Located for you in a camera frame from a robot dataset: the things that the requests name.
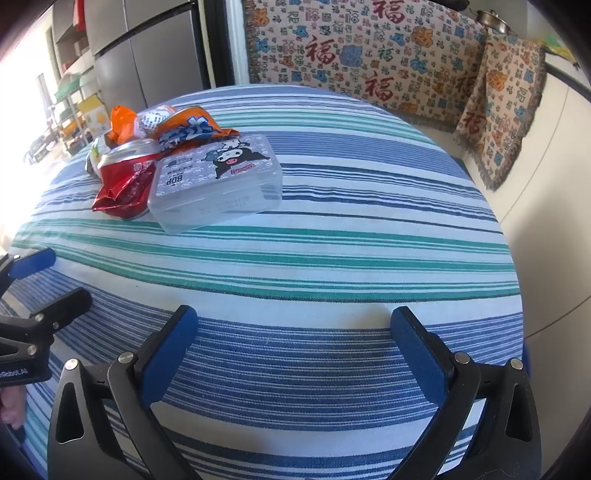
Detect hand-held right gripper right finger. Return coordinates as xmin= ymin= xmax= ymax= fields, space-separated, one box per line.
xmin=390 ymin=306 xmax=542 ymax=480

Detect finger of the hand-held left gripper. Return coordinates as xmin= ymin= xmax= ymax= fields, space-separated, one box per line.
xmin=0 ymin=248 xmax=56 ymax=296
xmin=0 ymin=287 xmax=93 ymax=358

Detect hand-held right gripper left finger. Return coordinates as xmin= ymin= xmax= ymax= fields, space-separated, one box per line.
xmin=47 ymin=305 xmax=199 ymax=480

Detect red foil bag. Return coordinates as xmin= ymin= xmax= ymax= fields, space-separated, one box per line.
xmin=91 ymin=140 xmax=160 ymax=220

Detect green snack wrapper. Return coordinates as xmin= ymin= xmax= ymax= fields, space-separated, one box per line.
xmin=85 ymin=137 xmax=114 ymax=178

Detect clear plastic box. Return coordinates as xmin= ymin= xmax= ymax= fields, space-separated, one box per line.
xmin=148 ymin=134 xmax=283 ymax=235

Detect blue orange snack bag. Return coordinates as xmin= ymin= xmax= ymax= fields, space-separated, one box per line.
xmin=154 ymin=106 xmax=241 ymax=153

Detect person's left hand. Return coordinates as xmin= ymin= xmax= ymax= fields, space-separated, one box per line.
xmin=0 ymin=388 xmax=26 ymax=428

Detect round striped tablecloth table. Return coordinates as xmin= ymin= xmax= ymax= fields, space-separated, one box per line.
xmin=9 ymin=84 xmax=527 ymax=480

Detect yellow white cardboard box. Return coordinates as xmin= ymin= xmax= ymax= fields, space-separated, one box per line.
xmin=76 ymin=95 xmax=114 ymax=139

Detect storage rack green baskets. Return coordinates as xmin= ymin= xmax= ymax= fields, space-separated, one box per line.
xmin=46 ymin=69 xmax=100 ymax=155

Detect cream kitchen counter cabinets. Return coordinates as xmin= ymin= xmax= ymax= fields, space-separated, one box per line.
xmin=416 ymin=41 xmax=591 ymax=342

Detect grey refrigerator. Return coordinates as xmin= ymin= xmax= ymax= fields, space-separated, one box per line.
xmin=88 ymin=0 xmax=206 ymax=112

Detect small printed cloth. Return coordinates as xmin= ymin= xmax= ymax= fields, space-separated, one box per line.
xmin=452 ymin=34 xmax=548 ymax=192

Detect large printed cloth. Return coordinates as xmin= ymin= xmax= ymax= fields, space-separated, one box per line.
xmin=240 ymin=0 xmax=490 ymax=134

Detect steel pot with lid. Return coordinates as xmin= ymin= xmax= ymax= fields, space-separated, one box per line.
xmin=475 ymin=8 xmax=513 ymax=35

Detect grey wall shelf unit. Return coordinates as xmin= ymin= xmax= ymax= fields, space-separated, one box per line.
xmin=51 ymin=0 xmax=95 ymax=79

